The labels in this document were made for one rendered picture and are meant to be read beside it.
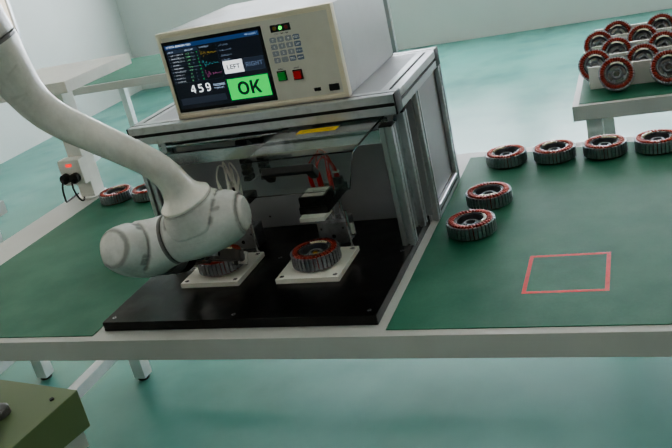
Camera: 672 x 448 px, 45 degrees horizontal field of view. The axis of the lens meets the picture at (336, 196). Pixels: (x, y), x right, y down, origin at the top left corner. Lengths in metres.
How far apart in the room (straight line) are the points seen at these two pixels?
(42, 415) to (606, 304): 1.00
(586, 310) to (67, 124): 0.97
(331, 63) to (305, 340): 0.60
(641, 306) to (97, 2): 8.26
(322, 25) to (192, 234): 0.55
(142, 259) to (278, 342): 0.31
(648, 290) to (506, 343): 0.28
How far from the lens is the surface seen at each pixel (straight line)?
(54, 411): 1.51
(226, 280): 1.85
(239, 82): 1.87
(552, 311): 1.53
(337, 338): 1.58
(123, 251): 1.55
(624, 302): 1.54
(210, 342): 1.70
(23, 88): 1.50
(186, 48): 1.91
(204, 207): 1.50
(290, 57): 1.81
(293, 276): 1.78
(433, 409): 2.62
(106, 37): 9.33
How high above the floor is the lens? 1.51
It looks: 19 degrees down
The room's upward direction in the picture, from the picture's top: 13 degrees counter-clockwise
